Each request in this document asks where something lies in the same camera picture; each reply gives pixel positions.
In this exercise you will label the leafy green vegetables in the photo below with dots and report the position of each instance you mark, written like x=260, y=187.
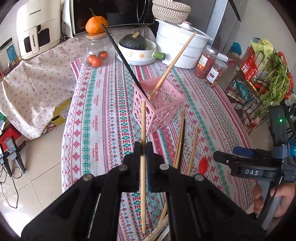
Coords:
x=276, y=85

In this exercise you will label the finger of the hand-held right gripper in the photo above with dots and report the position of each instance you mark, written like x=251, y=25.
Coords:
x=223, y=157
x=242, y=151

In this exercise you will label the pink perforated plastic basket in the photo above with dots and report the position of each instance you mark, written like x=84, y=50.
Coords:
x=161, y=109

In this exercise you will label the yellow cardboard box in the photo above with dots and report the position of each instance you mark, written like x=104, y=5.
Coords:
x=61, y=113

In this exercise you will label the black microwave oven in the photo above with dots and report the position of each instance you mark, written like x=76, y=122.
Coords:
x=120, y=11

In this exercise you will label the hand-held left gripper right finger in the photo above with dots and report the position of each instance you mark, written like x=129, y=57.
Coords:
x=150, y=171

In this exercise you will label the grey refrigerator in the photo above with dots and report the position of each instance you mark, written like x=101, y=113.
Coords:
x=215, y=20

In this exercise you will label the woven lidded basket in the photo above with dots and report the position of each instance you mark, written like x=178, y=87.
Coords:
x=171, y=10

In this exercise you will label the patterned striped tablecloth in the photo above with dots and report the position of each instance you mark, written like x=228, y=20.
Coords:
x=104, y=120

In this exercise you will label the cream air fryer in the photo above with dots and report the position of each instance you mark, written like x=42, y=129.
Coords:
x=39, y=18

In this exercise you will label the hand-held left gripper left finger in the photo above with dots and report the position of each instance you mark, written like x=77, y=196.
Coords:
x=137, y=162

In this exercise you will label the red box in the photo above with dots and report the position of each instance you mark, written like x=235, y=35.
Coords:
x=5, y=136

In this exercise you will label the glass jar with wooden lid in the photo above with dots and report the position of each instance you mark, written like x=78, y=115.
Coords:
x=99, y=44

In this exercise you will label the red plastic spoon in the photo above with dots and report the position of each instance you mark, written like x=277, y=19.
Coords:
x=203, y=165

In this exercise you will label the napa cabbage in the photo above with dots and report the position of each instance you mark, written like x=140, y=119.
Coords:
x=263, y=49

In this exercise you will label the white electric cooking pot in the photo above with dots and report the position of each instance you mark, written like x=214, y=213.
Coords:
x=178, y=46

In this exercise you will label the large orange with leaf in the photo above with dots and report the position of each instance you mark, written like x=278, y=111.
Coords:
x=96, y=24

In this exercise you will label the red snack packets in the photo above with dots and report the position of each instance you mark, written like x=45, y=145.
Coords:
x=248, y=66

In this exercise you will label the clear jar with teal label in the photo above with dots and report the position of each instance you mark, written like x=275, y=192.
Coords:
x=9, y=53

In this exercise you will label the white red-flowered cloth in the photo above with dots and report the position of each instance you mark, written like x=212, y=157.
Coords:
x=34, y=88

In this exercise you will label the dark green pumpkin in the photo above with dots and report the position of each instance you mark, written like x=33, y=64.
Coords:
x=133, y=41

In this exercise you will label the wooden chopstick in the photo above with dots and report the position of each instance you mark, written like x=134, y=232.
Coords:
x=193, y=150
x=143, y=120
x=181, y=143
x=179, y=136
x=175, y=61

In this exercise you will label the jar of red dried fruit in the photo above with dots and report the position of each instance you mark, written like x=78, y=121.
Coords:
x=204, y=63

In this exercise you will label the person's right hand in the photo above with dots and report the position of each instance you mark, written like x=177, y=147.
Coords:
x=285, y=199

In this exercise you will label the jar of dried fruit slices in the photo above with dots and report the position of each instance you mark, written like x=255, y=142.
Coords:
x=216, y=73

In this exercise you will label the small tangerine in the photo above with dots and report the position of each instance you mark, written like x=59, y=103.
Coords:
x=96, y=62
x=89, y=58
x=103, y=54

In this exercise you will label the blue plastic bag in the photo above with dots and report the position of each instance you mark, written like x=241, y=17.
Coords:
x=235, y=48

